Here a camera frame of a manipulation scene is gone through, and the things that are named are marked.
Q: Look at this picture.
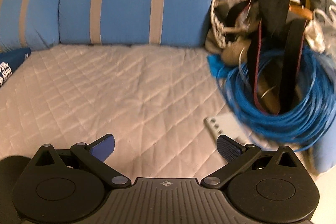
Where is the dark blue sweatshirt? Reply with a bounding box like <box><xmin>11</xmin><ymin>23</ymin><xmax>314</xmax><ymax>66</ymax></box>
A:
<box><xmin>0</xmin><ymin>48</ymin><xmax>31</xmax><ymax>86</ymax></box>

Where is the white power strip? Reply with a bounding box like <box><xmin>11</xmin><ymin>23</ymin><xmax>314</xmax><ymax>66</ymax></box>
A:
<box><xmin>204</xmin><ymin>113</ymin><xmax>255</xmax><ymax>145</ymax></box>

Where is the bright blue small cloth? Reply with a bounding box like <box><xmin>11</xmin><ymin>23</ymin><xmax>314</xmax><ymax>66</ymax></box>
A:
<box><xmin>207</xmin><ymin>54</ymin><xmax>235</xmax><ymax>79</ymax></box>

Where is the striped woven bag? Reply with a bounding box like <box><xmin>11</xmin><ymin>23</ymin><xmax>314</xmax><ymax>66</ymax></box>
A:
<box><xmin>205</xmin><ymin>0</ymin><xmax>251</xmax><ymax>67</ymax></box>

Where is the left blue striped pillow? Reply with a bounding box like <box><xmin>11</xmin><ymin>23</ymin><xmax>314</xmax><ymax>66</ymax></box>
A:
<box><xmin>1</xmin><ymin>0</ymin><xmax>60</xmax><ymax>52</ymax></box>

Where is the blue striped pillow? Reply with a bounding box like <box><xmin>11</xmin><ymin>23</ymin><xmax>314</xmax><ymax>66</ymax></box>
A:
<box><xmin>59</xmin><ymin>0</ymin><xmax>211</xmax><ymax>47</ymax></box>
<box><xmin>1</xmin><ymin>0</ymin><xmax>60</xmax><ymax>52</ymax></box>

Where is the right blue striped pillow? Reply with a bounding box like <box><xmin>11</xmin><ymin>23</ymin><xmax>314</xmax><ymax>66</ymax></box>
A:
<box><xmin>59</xmin><ymin>0</ymin><xmax>211</xmax><ymax>47</ymax></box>

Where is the blue coiled cable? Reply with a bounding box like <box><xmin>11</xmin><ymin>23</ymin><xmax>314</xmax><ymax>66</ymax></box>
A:
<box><xmin>216</xmin><ymin>47</ymin><xmax>336</xmax><ymax>152</ymax></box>

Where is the black bag with red straps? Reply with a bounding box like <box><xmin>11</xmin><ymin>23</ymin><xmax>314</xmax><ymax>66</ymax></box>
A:
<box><xmin>223</xmin><ymin>0</ymin><xmax>332</xmax><ymax>115</ymax></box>

